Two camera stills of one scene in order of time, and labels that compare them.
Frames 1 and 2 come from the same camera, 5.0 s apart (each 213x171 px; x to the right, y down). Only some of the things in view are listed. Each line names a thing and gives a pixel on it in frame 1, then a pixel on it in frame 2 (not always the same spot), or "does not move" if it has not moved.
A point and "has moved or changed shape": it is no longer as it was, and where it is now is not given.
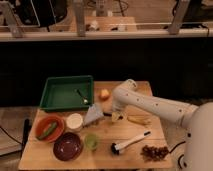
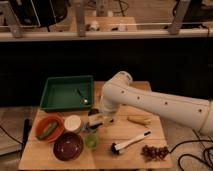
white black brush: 117,147 does not move
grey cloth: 93,114 -> 87,128
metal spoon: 85,99 does not move
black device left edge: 26,132 does not move
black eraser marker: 107,114 has moved or changed shape
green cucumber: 53,125 does not move
